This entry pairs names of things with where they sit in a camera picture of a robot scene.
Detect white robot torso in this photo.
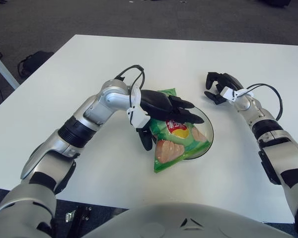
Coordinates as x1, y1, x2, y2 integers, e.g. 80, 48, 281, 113
81, 202, 294, 238

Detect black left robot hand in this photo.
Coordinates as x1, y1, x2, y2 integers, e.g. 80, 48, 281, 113
136, 89, 205, 151

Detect white table leg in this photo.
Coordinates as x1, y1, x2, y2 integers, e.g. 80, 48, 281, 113
0, 51, 20, 90

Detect white plate with black rim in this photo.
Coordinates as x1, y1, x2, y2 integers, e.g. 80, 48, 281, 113
182, 105, 216, 161

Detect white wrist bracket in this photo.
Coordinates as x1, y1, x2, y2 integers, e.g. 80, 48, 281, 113
125, 85, 151, 129
220, 86, 254, 102

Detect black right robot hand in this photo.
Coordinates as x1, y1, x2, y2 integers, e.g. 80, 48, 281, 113
204, 71, 244, 106

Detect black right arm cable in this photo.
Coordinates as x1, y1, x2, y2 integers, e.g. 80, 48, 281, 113
240, 83, 283, 122

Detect black metal bracket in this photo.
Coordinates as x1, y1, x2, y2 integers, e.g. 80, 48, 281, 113
69, 206, 92, 238

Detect black backpack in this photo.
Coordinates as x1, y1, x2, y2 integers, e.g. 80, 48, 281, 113
16, 51, 55, 77

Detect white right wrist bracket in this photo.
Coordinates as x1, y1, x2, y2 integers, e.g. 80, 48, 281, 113
220, 86, 254, 102

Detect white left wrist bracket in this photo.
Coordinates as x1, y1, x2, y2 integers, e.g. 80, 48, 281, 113
125, 85, 151, 129

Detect green potato chips bag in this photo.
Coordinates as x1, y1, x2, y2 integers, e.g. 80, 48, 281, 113
149, 87, 211, 174

